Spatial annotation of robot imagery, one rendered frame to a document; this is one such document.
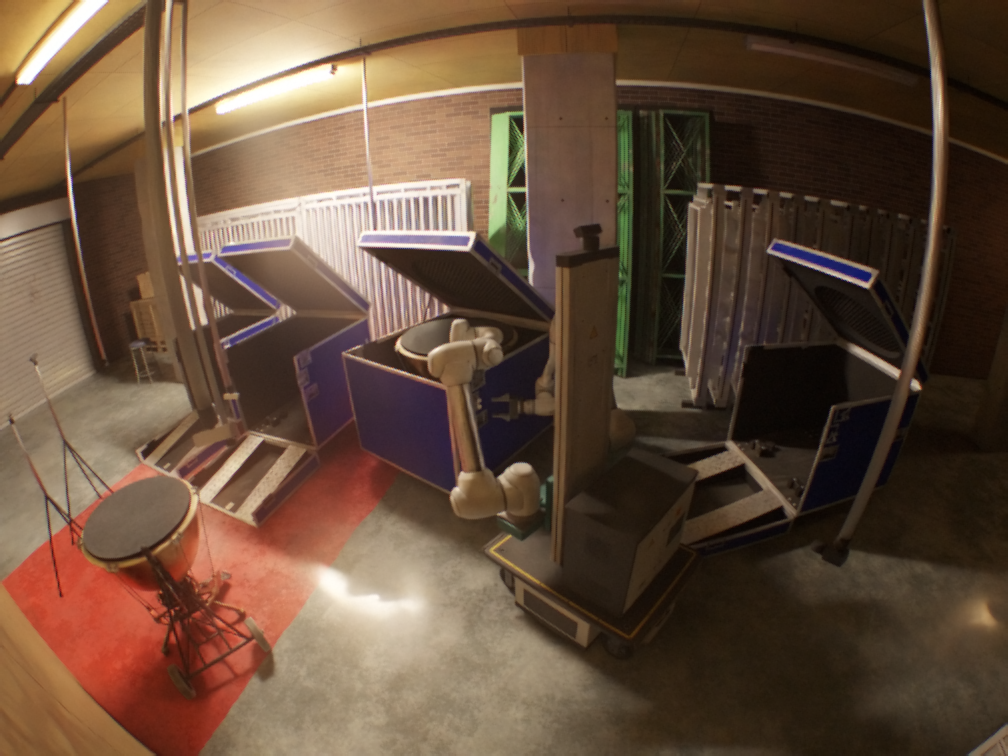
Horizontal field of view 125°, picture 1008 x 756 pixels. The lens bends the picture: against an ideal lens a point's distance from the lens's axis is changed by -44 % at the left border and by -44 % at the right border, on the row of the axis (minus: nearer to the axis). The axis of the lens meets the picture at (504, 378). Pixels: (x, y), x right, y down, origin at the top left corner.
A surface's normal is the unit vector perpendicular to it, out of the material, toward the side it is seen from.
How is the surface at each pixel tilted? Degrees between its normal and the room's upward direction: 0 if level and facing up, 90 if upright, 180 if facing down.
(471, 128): 90
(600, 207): 90
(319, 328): 90
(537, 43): 90
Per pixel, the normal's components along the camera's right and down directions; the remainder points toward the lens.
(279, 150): -0.25, 0.41
